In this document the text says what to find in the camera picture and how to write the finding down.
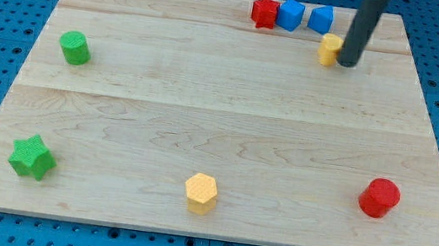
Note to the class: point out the blue cube block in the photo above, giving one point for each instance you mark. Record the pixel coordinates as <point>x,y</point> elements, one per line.
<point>290,14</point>

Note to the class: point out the green cylinder block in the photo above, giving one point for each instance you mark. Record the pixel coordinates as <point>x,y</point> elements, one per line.
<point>74,46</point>

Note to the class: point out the red cylinder block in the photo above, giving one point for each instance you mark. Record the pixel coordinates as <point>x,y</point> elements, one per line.
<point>379,197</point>

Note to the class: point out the blue pentagon block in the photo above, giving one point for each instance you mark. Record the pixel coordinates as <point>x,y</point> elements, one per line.
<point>321,19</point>

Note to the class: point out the green star block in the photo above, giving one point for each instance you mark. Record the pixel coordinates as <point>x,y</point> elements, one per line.
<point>31,157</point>

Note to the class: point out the yellow cylinder block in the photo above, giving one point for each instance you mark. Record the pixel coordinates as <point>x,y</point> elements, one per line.
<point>329,48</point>

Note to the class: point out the yellow hexagon block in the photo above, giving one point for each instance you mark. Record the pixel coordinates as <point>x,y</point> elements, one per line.
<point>201,193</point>

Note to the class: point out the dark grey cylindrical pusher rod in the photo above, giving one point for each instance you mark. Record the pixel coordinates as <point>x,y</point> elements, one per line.
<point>362,26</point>

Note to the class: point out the red star block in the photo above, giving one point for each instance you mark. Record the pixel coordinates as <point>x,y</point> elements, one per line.
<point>264,13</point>

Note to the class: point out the wooden board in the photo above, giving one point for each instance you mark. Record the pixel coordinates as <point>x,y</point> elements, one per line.
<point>174,88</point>

